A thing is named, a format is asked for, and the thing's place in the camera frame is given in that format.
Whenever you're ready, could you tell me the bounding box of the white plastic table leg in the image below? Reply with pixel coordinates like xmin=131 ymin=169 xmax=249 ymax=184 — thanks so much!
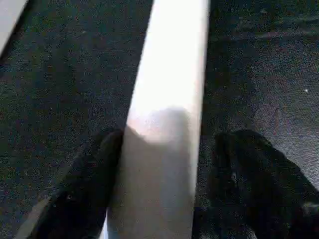
xmin=99 ymin=0 xmax=210 ymax=239

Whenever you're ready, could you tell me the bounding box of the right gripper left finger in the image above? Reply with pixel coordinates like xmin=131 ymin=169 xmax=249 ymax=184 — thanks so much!
xmin=32 ymin=127 xmax=125 ymax=239

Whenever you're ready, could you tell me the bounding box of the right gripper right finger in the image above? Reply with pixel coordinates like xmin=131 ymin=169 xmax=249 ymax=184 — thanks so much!
xmin=196 ymin=128 xmax=319 ymax=239

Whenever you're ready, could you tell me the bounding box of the black work mat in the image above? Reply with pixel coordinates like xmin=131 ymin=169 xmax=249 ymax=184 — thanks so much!
xmin=0 ymin=0 xmax=319 ymax=239

